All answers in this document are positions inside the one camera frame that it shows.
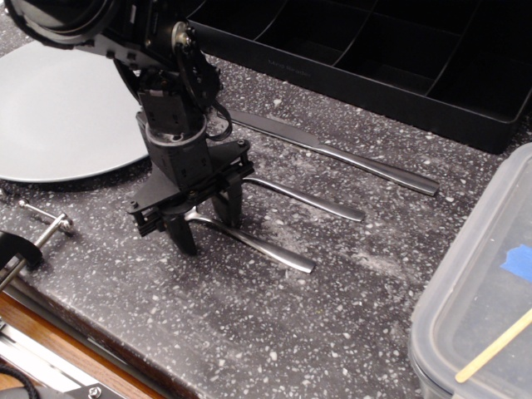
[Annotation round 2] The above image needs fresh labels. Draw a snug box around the silver metal spoon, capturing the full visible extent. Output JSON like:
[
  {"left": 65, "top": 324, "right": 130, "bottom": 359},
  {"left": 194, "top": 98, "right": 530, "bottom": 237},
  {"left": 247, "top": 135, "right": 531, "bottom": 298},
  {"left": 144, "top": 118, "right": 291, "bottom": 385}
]
[{"left": 185, "top": 208, "right": 316, "bottom": 273}]

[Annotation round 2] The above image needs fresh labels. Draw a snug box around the metal clamp with black knob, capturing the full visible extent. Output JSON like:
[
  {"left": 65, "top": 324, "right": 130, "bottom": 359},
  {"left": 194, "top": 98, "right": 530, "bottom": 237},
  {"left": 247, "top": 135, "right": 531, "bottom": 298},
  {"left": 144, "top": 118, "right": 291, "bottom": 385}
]
[{"left": 1, "top": 199, "right": 74, "bottom": 291}]

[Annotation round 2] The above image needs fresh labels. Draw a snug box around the grey round plate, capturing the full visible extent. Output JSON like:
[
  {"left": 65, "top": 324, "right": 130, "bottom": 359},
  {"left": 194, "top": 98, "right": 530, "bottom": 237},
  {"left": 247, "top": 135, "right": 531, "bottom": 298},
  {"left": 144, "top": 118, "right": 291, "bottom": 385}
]
[{"left": 1, "top": 42, "right": 147, "bottom": 183}]

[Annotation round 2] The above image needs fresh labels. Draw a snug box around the metal rail with screw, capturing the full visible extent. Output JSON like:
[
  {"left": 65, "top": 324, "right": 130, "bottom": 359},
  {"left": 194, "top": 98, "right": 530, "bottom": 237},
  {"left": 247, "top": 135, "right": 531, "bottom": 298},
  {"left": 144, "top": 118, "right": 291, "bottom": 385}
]
[{"left": 1, "top": 323, "right": 120, "bottom": 398}]

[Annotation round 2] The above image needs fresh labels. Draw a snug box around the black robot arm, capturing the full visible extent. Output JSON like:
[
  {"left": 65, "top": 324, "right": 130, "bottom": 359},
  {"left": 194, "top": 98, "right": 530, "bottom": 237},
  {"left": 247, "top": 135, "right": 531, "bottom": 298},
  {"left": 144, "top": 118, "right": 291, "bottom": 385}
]
[{"left": 6, "top": 1, "right": 254, "bottom": 254}]

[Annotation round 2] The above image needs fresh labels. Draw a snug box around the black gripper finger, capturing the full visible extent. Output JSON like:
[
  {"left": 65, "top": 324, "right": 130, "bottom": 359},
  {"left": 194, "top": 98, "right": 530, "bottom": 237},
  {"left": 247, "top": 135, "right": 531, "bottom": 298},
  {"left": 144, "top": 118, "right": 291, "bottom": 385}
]
[
  {"left": 211, "top": 183, "right": 243, "bottom": 228},
  {"left": 164, "top": 212, "right": 197, "bottom": 255}
]

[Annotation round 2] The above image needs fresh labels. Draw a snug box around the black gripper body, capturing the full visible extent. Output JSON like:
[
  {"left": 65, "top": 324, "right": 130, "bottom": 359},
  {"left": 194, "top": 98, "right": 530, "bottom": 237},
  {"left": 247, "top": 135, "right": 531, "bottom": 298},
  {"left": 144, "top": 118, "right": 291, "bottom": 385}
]
[{"left": 128, "top": 131, "right": 254, "bottom": 236}]

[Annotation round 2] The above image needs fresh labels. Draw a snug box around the black cutlery organizer tray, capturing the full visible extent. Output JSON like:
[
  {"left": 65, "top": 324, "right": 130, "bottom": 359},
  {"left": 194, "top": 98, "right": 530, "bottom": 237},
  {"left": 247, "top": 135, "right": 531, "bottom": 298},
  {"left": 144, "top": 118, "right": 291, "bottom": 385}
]
[{"left": 181, "top": 1, "right": 531, "bottom": 154}]

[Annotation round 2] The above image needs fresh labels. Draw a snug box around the wooden stick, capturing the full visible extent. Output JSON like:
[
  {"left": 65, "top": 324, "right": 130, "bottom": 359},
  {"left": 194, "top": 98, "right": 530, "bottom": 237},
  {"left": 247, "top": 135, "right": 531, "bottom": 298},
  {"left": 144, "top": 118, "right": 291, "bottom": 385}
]
[{"left": 455, "top": 309, "right": 531, "bottom": 383}]

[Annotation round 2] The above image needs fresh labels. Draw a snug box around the blue tape piece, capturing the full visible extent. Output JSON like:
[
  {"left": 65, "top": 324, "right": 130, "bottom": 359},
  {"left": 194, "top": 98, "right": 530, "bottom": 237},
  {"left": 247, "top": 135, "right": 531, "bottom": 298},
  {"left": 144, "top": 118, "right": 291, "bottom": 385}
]
[{"left": 501, "top": 244, "right": 532, "bottom": 281}]

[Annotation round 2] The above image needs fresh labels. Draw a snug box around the clear plastic container lid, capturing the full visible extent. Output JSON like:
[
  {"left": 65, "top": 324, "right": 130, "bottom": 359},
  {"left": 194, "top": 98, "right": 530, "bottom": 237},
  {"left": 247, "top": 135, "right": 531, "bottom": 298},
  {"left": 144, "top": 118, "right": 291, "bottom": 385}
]
[{"left": 409, "top": 145, "right": 531, "bottom": 398}]

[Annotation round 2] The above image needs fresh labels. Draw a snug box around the black braided cable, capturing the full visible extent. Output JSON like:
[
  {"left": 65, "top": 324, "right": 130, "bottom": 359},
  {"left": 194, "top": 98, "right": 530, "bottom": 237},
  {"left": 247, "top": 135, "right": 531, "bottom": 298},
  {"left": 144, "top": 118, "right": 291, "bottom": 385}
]
[{"left": 0, "top": 365, "right": 47, "bottom": 399}]

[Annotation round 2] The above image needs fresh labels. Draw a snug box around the silver metal knife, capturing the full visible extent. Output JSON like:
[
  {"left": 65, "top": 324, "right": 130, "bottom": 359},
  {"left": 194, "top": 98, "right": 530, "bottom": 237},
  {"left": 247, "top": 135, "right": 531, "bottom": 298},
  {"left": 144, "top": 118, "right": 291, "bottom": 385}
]
[{"left": 229, "top": 110, "right": 440, "bottom": 196}]

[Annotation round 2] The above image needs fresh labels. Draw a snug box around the silver metal fork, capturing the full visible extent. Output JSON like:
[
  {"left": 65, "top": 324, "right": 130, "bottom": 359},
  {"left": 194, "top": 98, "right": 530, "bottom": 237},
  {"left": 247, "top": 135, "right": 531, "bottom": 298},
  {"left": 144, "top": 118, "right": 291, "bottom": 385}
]
[{"left": 244, "top": 177, "right": 366, "bottom": 222}]

